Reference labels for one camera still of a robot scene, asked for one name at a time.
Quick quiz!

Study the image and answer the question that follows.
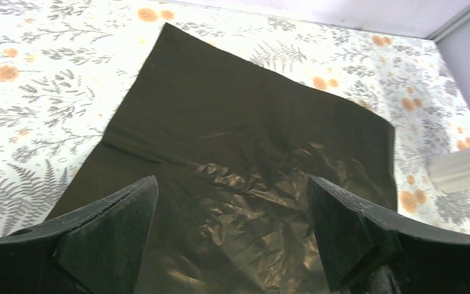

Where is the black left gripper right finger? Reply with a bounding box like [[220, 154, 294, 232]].
[[307, 177, 470, 293]]

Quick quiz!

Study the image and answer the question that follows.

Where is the white ribbed ceramic vase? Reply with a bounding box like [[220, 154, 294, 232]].
[[428, 148, 470, 193]]

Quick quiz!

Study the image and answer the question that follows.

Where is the black wrapping paper sheet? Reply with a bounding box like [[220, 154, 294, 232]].
[[49, 24, 397, 293]]

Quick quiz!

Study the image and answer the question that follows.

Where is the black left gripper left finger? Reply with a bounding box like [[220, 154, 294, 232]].
[[0, 176, 159, 293]]

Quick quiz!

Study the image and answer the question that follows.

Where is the aluminium frame rail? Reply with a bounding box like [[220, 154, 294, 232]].
[[425, 4, 470, 43]]

